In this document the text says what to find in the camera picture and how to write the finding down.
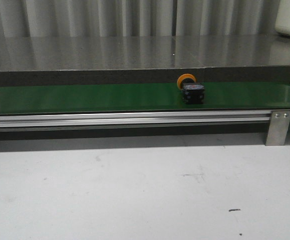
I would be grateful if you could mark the green conveyor belt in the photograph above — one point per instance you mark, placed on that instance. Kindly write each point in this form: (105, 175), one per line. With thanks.
(53, 99)

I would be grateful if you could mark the black raised platform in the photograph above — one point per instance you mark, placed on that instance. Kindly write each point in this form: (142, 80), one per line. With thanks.
(59, 60)

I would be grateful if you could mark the grey pleated curtain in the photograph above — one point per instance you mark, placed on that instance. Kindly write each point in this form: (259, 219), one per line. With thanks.
(109, 18)

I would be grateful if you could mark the aluminium conveyor side rail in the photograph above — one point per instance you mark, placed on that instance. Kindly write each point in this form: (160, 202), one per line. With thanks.
(129, 119)

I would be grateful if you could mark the yellow push button switch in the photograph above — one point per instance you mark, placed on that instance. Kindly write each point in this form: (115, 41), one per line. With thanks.
(192, 91)

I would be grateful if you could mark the steel conveyor support bracket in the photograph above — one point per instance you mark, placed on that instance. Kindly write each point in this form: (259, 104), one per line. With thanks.
(278, 128)

